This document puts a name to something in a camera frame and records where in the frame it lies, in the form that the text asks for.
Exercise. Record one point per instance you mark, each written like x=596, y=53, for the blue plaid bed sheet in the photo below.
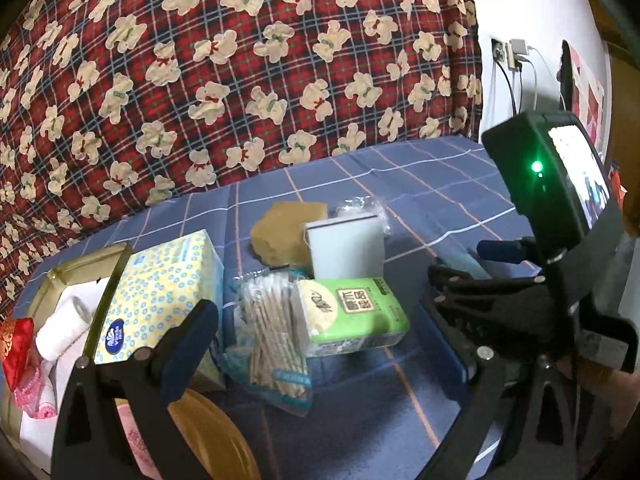
x=400, y=185

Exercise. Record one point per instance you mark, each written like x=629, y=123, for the green tissue pack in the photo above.
x=350, y=315

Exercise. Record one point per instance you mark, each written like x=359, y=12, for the small white square box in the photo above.
x=345, y=250

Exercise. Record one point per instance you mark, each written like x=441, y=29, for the bag of cotton swabs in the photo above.
x=270, y=330

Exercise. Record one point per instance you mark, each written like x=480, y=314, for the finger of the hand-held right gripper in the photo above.
x=510, y=251
x=480, y=292

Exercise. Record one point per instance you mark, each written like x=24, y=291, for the pink lace cloth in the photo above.
x=37, y=395

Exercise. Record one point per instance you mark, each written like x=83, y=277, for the person's right forearm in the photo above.
x=607, y=400

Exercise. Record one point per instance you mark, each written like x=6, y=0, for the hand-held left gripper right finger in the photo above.
x=445, y=342

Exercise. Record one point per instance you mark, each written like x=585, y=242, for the black board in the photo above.
x=566, y=75

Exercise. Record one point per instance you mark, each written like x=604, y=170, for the brown sponge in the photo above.
x=280, y=232

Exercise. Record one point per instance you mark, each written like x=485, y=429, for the white towel roll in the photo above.
x=60, y=330

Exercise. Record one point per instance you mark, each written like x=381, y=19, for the red bear-print blanket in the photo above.
x=250, y=60

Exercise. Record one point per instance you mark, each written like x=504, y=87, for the yellow patterned tissue box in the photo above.
x=160, y=285

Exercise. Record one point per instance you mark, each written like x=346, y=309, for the clear plastic bag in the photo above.
x=357, y=207

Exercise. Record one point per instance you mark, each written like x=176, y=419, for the red brocade pouch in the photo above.
x=15, y=350

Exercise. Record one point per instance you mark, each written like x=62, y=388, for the gold rectangular tin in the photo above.
x=80, y=266

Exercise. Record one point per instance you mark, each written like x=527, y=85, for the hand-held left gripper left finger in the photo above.
x=195, y=345

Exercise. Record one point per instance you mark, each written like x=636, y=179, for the wall socket with chargers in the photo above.
x=519, y=52

